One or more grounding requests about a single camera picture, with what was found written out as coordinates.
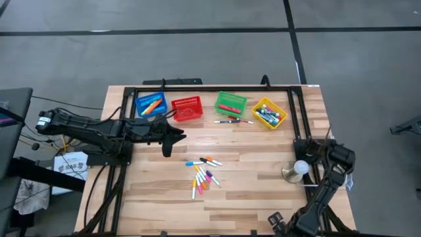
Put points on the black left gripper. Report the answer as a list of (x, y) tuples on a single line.
[(154, 133)]

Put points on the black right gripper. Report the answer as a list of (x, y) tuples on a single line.
[(278, 222)]

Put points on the orange highlighter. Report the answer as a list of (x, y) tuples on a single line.
[(155, 106)]

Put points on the yellow-green highlighter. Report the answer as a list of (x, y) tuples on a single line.
[(147, 110)]

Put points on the teal thick marker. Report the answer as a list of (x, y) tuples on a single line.
[(151, 100)]

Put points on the thin red white marker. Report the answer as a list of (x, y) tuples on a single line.
[(241, 120)]

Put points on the teal Expo dry-erase marker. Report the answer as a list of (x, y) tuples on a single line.
[(263, 117)]

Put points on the pink Expo dry-erase marker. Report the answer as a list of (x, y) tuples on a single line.
[(267, 107)]

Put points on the green Expo dry-erase marker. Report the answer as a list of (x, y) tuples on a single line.
[(271, 113)]

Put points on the blue Expo dry-erase marker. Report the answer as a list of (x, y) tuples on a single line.
[(273, 118)]

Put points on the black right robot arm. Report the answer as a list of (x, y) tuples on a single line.
[(342, 156)]

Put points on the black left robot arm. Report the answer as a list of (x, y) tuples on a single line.
[(98, 131)]

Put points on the blue plastic basket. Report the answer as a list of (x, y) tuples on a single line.
[(158, 113)]

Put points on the black table clamp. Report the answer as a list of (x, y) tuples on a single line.
[(253, 233), (163, 234)]

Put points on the red plastic basket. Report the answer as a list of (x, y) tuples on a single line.
[(187, 108)]

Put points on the small light-blue cap marker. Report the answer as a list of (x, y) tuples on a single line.
[(194, 163)]

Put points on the small yellow cap marker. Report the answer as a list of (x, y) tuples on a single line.
[(194, 191), (197, 169)]

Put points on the small black cap marker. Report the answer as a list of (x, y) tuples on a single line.
[(207, 162)]

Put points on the small orange cap marker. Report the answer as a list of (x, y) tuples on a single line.
[(204, 185), (213, 161)]

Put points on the small pink cap marker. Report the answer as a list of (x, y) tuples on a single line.
[(204, 172), (199, 187)]

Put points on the black power strip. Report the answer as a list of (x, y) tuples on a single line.
[(177, 81)]

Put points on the thin blue white marker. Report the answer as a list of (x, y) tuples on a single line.
[(227, 121)]

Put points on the small purple cap marker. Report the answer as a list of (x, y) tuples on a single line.
[(212, 177)]

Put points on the brass base white bulb lamp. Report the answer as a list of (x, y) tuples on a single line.
[(301, 167)]

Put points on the green plastic basket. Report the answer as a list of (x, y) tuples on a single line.
[(230, 98)]

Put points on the yellow plastic basket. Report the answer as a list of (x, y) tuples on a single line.
[(270, 126)]

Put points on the white printed paper sheet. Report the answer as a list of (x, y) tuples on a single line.
[(70, 168)]

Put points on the black beam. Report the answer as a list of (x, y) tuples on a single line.
[(49, 176)]

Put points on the white tape label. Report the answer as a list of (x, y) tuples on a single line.
[(313, 86)]

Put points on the white crumpled cloth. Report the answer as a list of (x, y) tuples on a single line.
[(31, 197)]

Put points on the dark grey side table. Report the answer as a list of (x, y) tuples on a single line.
[(13, 138)]

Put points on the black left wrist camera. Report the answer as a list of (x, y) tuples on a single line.
[(167, 149)]

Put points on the black aluminium table frame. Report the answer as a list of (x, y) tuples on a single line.
[(204, 89)]

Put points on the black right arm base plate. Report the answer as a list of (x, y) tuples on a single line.
[(301, 154)]

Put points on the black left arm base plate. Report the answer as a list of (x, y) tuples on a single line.
[(105, 162)]

